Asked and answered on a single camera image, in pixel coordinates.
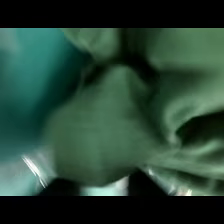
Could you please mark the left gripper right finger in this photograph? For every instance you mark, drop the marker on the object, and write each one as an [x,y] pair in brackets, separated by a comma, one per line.
[141,186]

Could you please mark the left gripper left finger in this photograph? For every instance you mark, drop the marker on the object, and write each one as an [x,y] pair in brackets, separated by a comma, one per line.
[61,189]

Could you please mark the green garment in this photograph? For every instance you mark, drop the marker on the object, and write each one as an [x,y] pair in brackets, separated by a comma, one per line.
[110,133]

